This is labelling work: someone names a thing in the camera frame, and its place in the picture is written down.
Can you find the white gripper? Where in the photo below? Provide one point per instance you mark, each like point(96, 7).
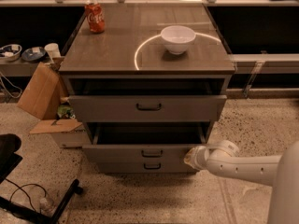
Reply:
point(196, 157)

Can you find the grey drawer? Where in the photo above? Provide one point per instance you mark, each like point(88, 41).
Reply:
point(145, 168)
point(147, 100)
point(136, 142)

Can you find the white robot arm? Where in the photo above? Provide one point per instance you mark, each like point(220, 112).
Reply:
point(281, 172)

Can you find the grey bottom drawer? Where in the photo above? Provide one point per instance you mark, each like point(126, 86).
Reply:
point(145, 168)

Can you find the grey drawer cabinet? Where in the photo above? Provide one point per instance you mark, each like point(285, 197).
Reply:
point(131, 47)

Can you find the grey top drawer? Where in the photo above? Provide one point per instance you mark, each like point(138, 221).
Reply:
point(147, 100)

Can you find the low grey shelf right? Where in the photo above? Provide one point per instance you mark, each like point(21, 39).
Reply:
point(266, 63)

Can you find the low grey shelf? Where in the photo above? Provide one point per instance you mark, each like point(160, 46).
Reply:
point(21, 68)
point(266, 63)

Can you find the white ceramic bowl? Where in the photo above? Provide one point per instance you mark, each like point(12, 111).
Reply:
point(177, 38)

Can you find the white cardboard box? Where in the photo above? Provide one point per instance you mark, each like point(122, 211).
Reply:
point(66, 133)

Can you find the green snack bag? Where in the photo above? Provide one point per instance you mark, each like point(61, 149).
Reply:
point(65, 112)

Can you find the red cola can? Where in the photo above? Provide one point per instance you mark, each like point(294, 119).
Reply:
point(94, 16)

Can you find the white paper cup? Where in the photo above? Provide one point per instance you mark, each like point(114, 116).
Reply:
point(53, 50)

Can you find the dark blue plate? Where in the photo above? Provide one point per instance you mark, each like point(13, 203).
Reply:
point(32, 55)

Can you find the low grey shelf left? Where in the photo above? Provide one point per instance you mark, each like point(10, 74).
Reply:
point(21, 68)

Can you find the blue patterned bowl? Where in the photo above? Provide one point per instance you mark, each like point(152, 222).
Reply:
point(10, 53)

